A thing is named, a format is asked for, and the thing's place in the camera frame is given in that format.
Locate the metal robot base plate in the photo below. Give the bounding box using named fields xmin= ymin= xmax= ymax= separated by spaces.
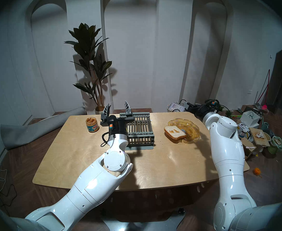
xmin=101 ymin=208 xmax=186 ymax=231

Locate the wooden cutting board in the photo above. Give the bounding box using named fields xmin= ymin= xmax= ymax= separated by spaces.
xmin=249 ymin=128 xmax=271 ymax=147

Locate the grey dish rack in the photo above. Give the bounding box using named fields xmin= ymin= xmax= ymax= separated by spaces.
xmin=119 ymin=112 xmax=155 ymax=150

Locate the wicker basket with black handle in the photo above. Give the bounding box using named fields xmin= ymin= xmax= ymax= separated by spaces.
xmin=167 ymin=99 xmax=189 ymax=112

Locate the slice of white bread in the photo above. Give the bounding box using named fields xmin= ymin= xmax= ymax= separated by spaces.
xmin=164 ymin=125 xmax=188 ymax=140

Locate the open peanut butter jar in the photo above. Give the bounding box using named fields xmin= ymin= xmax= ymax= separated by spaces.
xmin=85 ymin=117 xmax=99 ymax=133

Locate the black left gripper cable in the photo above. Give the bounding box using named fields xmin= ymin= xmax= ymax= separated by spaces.
xmin=101 ymin=131 xmax=111 ymax=147

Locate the white square box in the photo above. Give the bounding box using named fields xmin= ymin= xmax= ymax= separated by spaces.
xmin=240 ymin=110 xmax=261 ymax=128

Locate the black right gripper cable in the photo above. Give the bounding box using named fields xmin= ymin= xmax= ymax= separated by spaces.
xmin=196 ymin=99 xmax=230 ymax=113

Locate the black floor cable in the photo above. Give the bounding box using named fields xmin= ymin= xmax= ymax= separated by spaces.
xmin=0 ymin=184 xmax=17 ymax=207

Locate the white and blue carton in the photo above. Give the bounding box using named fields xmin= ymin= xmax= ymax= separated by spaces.
xmin=237 ymin=123 xmax=253 ymax=142

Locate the tall potted plant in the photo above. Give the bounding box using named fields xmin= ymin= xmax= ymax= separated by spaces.
xmin=64 ymin=23 xmax=113 ymax=115

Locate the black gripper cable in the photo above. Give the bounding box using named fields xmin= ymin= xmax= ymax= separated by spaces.
xmin=196 ymin=99 xmax=230 ymax=113
xmin=101 ymin=131 xmax=111 ymax=147

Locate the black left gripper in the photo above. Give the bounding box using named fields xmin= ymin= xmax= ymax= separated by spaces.
xmin=100 ymin=101 xmax=134 ymax=136

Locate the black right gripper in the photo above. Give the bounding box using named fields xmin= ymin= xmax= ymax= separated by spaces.
xmin=184 ymin=102 xmax=216 ymax=118

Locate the white floor cable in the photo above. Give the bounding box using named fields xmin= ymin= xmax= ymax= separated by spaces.
xmin=0 ymin=169 xmax=8 ymax=192

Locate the amber glass plate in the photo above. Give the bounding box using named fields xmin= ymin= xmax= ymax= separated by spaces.
xmin=168 ymin=119 xmax=200 ymax=144

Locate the brown cardboard box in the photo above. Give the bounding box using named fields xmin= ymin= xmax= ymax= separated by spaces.
xmin=241 ymin=137 xmax=257 ymax=160

